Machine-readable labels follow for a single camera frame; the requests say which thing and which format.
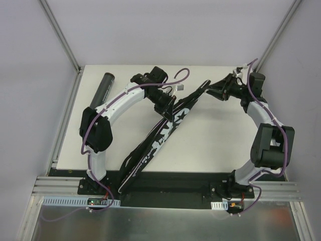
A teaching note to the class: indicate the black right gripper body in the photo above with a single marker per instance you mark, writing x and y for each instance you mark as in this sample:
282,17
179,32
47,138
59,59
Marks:
224,88

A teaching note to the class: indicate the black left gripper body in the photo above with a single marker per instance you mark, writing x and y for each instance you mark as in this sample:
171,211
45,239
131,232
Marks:
167,106

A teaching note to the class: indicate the black racket bag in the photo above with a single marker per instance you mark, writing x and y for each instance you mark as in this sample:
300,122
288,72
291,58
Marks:
139,158

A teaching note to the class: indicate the black shuttlecock tube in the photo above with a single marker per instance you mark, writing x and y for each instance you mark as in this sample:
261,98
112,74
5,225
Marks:
103,90

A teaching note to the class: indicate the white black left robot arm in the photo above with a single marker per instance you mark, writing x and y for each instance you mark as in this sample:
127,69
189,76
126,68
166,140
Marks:
96,123

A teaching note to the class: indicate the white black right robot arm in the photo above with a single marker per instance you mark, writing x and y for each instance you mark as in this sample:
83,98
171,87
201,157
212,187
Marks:
272,146

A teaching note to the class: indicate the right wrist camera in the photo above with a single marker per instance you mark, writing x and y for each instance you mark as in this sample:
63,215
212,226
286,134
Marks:
237,72

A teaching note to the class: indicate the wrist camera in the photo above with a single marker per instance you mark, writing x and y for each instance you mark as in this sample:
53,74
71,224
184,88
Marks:
237,72
178,87

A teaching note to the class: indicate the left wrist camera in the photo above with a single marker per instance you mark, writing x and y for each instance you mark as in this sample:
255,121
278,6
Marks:
178,87

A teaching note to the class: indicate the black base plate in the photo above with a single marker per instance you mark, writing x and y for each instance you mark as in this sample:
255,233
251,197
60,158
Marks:
169,189

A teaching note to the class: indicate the aluminium frame rail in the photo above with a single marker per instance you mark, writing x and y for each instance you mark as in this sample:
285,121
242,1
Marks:
68,186

